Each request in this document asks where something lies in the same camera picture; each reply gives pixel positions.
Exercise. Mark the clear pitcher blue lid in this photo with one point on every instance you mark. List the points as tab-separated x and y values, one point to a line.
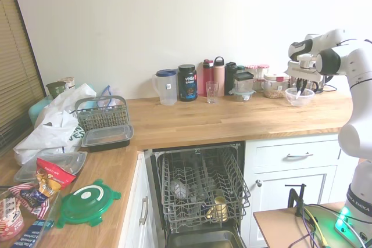
167	88

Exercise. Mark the glass container teal clip lid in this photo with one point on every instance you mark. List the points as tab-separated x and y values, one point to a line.
241	94

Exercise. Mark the dark green cup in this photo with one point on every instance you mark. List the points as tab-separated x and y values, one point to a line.
55	89

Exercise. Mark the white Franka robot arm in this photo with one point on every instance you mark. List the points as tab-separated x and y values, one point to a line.
357	68

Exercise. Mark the jar with red checkered lid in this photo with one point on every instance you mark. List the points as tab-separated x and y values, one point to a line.
263	70
251	71

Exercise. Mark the black water bottle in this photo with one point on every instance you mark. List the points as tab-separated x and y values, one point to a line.
230	75

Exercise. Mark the pink white snack cup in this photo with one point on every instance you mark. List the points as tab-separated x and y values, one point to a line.
11	219

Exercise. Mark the grey dishwasher cutlery basket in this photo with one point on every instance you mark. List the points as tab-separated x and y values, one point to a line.
101	114

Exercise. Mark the dark green lidded bottle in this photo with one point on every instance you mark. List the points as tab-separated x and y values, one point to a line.
240	69

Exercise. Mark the teal plastic container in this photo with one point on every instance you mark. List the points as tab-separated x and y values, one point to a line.
39	110

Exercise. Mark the robot base box green light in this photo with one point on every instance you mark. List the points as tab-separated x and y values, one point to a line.
346	222

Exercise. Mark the white plastic shopping bag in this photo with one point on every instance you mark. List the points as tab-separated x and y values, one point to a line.
49	132

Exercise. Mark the yellow plastic cup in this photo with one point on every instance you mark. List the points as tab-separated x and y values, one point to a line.
218	208

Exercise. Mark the black table clamp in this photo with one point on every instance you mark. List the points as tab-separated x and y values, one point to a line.
296	198

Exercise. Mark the jar with oats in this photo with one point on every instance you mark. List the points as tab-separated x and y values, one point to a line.
274	86

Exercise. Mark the clear drinking glass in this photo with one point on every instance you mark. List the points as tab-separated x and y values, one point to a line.
212	92

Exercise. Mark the white paper tub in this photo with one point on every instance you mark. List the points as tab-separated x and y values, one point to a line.
69	83

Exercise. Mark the blue almond snack box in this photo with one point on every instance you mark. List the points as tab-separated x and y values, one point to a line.
29	235

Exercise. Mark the beige window blinds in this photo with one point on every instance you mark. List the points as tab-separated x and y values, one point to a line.
16	65

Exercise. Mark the pink water bottle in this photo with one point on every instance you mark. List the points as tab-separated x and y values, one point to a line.
219	73

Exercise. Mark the glass baking dish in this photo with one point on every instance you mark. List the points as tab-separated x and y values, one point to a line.
43	224

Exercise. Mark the red orange snack bag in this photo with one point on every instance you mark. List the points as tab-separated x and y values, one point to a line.
52	179

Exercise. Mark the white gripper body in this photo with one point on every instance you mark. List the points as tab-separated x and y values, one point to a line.
300	69

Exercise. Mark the wooden robot mounting board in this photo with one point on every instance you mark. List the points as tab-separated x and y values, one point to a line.
279	227

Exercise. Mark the black Vega protein tub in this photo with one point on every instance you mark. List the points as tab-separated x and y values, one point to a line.
187	83

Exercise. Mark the clear glass in rack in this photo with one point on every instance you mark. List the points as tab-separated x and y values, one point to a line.
178	188

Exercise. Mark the red striped popcorn bag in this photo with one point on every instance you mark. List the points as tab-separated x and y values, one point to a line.
27	198

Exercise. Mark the green round container lid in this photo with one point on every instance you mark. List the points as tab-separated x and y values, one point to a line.
87	203

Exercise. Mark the white cabinet door with knob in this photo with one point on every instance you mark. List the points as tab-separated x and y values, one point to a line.
290	192

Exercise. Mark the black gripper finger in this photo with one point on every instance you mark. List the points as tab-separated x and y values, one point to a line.
298	85
304	86

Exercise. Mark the red water bottle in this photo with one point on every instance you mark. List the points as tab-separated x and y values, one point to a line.
207	75

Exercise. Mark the tall clear container black lid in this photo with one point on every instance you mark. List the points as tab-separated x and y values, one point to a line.
243	81

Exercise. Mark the black takeout container clear lid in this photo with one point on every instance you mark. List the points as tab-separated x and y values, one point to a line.
107	139

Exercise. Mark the open steel dishwasher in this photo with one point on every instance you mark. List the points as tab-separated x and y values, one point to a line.
203	239

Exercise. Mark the clear zip bag blue seal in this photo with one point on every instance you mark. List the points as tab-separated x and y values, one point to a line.
107	97

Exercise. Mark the clear plastic bowl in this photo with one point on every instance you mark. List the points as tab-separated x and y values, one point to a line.
299	101

